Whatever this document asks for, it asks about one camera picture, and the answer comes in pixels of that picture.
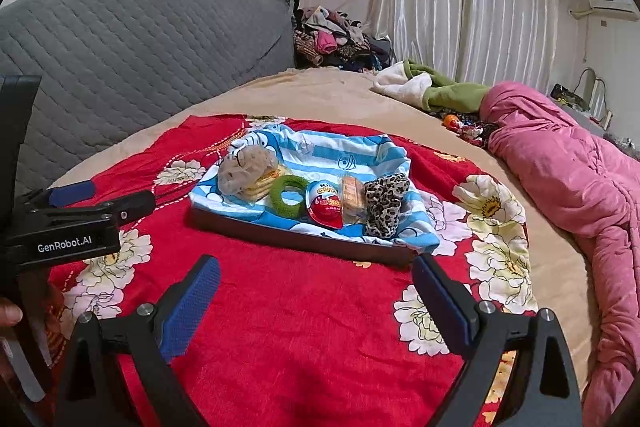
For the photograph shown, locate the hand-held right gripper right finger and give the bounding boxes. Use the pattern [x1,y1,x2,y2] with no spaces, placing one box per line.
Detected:
[411,254,583,427]

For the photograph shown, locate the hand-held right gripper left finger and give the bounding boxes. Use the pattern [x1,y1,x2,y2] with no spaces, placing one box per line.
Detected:
[52,254,222,427]

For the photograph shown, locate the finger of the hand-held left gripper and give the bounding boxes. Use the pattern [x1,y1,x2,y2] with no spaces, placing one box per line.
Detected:
[100,190,156,223]
[30,181,96,210]

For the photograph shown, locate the leopard print scrunchie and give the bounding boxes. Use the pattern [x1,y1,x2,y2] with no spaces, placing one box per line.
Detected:
[362,173,411,239]

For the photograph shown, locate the beige sheer scrunchie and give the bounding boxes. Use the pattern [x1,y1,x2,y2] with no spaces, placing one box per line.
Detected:
[217,144,278,196]

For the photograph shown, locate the grey tray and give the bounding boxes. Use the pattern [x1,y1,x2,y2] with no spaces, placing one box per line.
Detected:
[186,207,418,269]

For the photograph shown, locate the round cookie packet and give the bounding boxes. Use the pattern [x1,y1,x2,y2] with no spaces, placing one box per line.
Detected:
[242,164,291,202]

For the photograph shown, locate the green scrunchie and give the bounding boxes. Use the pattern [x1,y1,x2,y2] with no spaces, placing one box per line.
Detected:
[270,175,311,215]

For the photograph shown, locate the orange biscuit packet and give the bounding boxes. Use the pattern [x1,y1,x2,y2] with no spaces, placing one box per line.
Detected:
[339,175,368,224]

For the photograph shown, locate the red chocolate egg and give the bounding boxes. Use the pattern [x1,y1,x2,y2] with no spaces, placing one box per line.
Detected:
[306,180,346,229]

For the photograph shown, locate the person's left hand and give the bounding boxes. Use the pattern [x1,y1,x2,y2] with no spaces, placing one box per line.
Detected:
[0,296,24,329]

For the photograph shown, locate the red floral blanket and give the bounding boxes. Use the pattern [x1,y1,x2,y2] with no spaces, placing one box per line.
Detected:
[47,114,538,427]

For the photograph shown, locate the grey quilted headboard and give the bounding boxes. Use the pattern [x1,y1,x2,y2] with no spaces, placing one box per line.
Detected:
[0,0,296,208]

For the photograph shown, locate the red white snack wrappers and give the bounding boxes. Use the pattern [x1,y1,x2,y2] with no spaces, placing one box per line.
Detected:
[457,117,488,142]

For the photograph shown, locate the pink quilt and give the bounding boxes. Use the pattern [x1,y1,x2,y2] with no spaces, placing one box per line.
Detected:
[480,82,640,427]

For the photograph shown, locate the dark patterned cloth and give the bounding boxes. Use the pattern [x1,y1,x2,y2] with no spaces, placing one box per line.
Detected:
[430,107,501,148]

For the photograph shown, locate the tray with blue striped cloth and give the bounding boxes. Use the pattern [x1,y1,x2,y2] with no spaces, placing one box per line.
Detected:
[189,123,441,254]

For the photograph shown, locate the green white plush blanket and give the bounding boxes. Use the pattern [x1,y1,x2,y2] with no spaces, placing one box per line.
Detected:
[372,59,493,114]

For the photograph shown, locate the pile of clothes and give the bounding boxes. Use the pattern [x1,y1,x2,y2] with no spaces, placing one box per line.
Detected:
[292,6,393,72]

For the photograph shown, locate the metal chair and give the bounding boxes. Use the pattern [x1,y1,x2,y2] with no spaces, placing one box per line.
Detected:
[574,67,615,130]

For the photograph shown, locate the white curtain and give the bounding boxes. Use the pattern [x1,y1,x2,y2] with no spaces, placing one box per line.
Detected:
[367,0,560,95]

